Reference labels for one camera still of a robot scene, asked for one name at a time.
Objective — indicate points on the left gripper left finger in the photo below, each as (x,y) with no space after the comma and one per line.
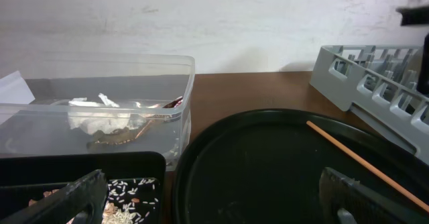
(82,201)

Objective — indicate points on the brown foil wrapper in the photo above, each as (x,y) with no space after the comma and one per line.
(129,133)

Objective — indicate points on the black rectangular tray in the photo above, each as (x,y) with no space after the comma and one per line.
(27,180)

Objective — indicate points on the right wooden chopstick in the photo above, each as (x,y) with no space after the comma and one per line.
(370,167)

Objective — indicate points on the white tissue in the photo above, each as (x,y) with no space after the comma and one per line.
(90,122)

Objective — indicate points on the white label on bin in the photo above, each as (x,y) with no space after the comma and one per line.
(14,90)

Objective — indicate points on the round black tray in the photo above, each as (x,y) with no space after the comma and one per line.
(264,166)

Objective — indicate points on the clear plastic bin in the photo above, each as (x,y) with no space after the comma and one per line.
(67,103)

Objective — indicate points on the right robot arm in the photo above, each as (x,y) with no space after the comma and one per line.
(414,15)

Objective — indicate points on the grey dishwasher rack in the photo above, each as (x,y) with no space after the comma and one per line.
(375,80)

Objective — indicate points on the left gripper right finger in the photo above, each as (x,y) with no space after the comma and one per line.
(344,200)

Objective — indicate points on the food scraps and rice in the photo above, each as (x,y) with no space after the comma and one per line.
(131,201)

